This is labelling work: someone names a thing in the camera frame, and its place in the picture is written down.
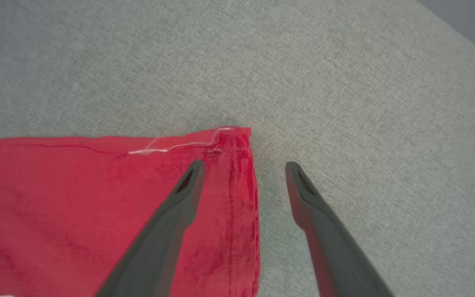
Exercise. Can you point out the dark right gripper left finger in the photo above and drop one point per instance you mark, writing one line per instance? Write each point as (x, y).
(159, 255)

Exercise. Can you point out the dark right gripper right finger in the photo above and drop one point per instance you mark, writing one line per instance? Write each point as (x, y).
(336, 264)

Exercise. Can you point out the red and white garment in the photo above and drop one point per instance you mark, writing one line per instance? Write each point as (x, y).
(56, 214)

